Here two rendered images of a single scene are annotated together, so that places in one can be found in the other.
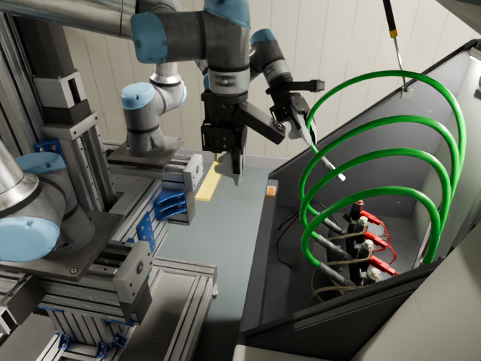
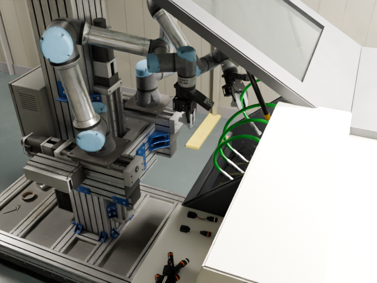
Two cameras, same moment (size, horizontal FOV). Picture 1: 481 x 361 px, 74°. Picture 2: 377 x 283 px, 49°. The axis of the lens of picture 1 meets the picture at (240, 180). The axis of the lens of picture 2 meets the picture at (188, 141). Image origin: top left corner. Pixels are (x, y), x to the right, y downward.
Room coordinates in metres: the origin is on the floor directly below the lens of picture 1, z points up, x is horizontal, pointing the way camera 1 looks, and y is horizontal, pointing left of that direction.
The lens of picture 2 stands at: (-0.90, -0.31, 2.18)
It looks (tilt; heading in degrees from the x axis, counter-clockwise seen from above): 34 degrees down; 12
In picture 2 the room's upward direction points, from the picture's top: straight up
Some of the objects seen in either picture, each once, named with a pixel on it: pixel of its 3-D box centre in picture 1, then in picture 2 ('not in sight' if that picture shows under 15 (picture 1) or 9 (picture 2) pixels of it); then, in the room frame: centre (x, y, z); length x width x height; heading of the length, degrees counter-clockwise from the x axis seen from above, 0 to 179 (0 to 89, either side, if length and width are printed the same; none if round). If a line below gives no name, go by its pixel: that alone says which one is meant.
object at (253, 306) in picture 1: (263, 254); (210, 176); (0.70, -0.07, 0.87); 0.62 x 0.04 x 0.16; 170
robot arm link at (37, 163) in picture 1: (40, 184); (95, 118); (0.60, 0.45, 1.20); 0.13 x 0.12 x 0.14; 17
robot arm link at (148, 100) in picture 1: (140, 104); (147, 73); (1.10, 0.36, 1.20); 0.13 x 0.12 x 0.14; 151
